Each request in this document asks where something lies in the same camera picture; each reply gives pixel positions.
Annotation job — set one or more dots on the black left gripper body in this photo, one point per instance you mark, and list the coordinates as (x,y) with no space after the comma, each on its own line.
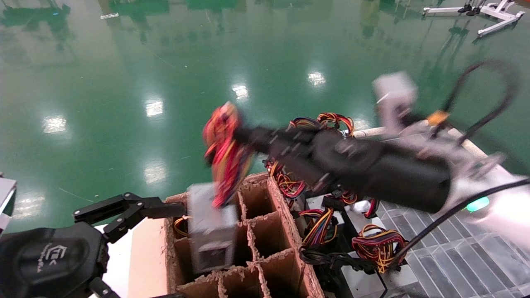
(41,260)

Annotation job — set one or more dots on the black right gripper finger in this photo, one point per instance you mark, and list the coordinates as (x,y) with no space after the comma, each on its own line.
(308,167)
(277,140)

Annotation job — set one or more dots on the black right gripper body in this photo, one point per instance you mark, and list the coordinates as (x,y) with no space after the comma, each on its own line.
(385,174)

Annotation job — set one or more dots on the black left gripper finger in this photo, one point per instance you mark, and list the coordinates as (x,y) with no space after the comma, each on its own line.
(140,207)
(101,289)

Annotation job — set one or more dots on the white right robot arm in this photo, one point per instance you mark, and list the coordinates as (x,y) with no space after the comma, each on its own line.
(509,207)

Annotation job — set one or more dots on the brown cardboard divider box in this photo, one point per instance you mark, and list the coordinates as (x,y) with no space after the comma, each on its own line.
(269,231)

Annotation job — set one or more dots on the clear plastic divider tray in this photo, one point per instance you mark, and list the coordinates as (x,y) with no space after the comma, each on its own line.
(455,256)

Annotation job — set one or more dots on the white metal floor stand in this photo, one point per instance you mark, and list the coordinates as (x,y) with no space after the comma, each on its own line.
(500,25)

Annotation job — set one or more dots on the small white floor scrap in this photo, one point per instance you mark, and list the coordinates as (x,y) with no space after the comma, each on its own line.
(109,16)

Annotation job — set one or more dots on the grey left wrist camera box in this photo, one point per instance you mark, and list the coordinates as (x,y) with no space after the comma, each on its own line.
(6,198)

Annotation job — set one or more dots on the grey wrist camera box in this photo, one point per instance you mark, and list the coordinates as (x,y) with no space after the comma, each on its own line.
(6,198)
(395,95)

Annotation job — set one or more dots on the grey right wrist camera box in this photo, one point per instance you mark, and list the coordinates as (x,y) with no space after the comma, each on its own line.
(395,95)

